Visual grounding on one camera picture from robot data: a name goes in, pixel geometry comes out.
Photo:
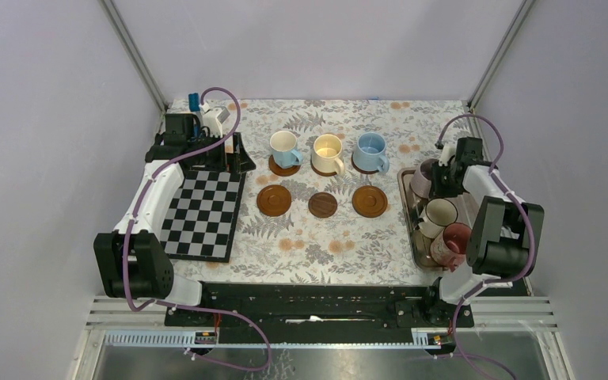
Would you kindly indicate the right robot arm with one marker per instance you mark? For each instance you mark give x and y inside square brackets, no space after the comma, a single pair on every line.
[504,239]

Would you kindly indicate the lilac mug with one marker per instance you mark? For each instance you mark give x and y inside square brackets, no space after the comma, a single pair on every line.
[421,181]

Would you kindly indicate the dark walnut coaster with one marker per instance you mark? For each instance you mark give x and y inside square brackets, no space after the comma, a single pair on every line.
[322,205]

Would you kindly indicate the pink patterned mug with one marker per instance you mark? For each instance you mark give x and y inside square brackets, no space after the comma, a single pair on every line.
[449,248]

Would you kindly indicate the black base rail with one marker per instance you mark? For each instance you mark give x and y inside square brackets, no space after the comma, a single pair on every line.
[332,314]

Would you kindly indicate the light blue faceted mug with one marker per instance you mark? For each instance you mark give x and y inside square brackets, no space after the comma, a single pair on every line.
[284,150]

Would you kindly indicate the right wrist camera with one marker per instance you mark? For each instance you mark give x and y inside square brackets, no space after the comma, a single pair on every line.
[447,154]

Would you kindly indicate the cream yellow mug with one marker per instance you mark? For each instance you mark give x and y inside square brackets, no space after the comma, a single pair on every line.
[327,156]

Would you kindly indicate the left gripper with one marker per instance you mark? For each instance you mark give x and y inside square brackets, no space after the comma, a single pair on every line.
[237,162]

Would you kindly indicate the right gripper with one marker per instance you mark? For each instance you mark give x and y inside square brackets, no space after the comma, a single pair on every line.
[437,189]

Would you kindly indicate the floral tablecloth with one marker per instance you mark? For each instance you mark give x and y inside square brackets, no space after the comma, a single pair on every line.
[346,248]

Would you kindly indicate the black white chessboard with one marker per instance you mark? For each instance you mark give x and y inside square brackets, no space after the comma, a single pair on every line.
[202,217]

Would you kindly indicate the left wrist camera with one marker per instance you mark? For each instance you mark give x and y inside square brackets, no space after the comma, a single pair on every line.
[213,118]

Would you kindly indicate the white mug black rim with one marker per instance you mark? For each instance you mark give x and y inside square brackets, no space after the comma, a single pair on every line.
[436,216]

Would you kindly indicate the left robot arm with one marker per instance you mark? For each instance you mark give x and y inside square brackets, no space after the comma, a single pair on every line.
[132,263]

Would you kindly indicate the metal tray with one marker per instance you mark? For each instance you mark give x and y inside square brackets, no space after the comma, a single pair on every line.
[413,205]

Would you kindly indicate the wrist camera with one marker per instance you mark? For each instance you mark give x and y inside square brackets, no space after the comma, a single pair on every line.
[447,154]
[213,118]

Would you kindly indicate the blue grey block toy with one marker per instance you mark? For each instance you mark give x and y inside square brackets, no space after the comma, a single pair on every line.
[191,105]

